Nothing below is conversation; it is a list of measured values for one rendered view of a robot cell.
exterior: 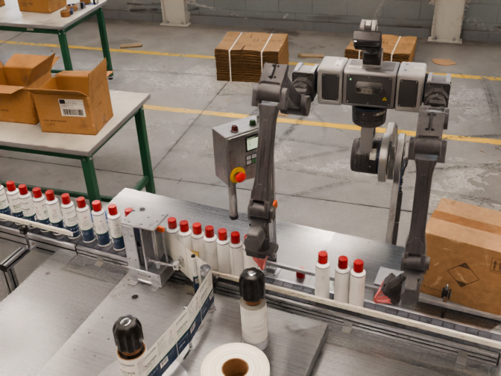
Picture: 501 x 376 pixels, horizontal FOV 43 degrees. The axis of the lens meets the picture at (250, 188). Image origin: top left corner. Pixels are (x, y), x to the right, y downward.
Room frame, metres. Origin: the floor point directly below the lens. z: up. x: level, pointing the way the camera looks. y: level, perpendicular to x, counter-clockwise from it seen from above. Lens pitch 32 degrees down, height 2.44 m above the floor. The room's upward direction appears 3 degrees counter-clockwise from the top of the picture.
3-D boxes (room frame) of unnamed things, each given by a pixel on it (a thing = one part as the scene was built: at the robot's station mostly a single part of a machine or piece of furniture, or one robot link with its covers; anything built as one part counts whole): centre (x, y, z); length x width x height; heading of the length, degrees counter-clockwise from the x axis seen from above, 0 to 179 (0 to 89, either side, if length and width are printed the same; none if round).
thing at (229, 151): (1.92, 0.02, 1.38); 0.17 x 0.10 x 0.19; 120
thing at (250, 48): (6.05, -0.09, 0.16); 0.65 x 0.54 x 0.32; 76
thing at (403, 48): (6.14, -1.38, 0.11); 0.65 x 0.54 x 0.22; 68
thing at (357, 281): (1.65, -0.35, 0.98); 0.05 x 0.05 x 0.20
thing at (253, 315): (1.51, 0.01, 1.03); 0.09 x 0.09 x 0.30
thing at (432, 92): (2.09, -0.68, 1.45); 0.09 x 0.08 x 0.12; 71
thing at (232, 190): (1.96, 0.07, 1.18); 0.04 x 0.04 x 0.21
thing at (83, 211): (2.13, 0.68, 0.98); 0.05 x 0.05 x 0.20
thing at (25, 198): (2.25, 0.94, 0.98); 0.05 x 0.05 x 0.20
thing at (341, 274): (1.67, -0.30, 0.98); 0.05 x 0.05 x 0.20
